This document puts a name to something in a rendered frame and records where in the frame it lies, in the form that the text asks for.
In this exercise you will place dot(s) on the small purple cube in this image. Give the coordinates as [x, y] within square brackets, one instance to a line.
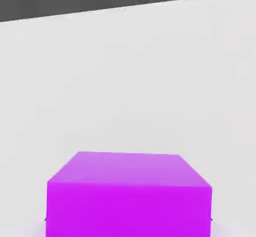
[128, 205]

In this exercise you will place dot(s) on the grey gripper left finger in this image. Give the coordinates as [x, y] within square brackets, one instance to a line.
[45, 219]

